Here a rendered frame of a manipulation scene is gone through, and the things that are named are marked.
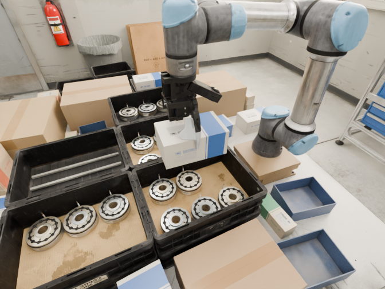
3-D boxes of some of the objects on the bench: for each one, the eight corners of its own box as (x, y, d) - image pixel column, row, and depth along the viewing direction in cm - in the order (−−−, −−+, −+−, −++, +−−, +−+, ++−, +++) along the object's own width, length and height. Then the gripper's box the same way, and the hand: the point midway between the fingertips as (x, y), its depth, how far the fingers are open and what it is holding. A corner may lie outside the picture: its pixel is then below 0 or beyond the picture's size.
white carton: (222, 125, 141) (223, 114, 135) (232, 136, 132) (234, 124, 127) (194, 135, 134) (194, 122, 128) (204, 146, 125) (204, 133, 120)
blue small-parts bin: (307, 185, 104) (313, 175, 99) (330, 213, 93) (337, 203, 88) (270, 194, 100) (273, 184, 96) (287, 223, 89) (293, 213, 85)
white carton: (260, 117, 148) (263, 106, 142) (271, 127, 139) (275, 115, 133) (235, 124, 142) (236, 112, 136) (245, 135, 133) (247, 122, 128)
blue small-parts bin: (82, 135, 133) (78, 126, 128) (107, 129, 138) (104, 120, 133) (86, 156, 119) (81, 146, 115) (114, 148, 124) (110, 138, 120)
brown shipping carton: (248, 239, 84) (256, 217, 74) (290, 302, 69) (307, 285, 58) (176, 276, 74) (173, 257, 64) (205, 358, 59) (208, 350, 49)
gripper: (153, 61, 60) (160, 121, 73) (173, 93, 46) (178, 160, 59) (183, 57, 62) (185, 116, 75) (211, 86, 48) (207, 152, 61)
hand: (191, 133), depth 68 cm, fingers closed on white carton, 13 cm apart
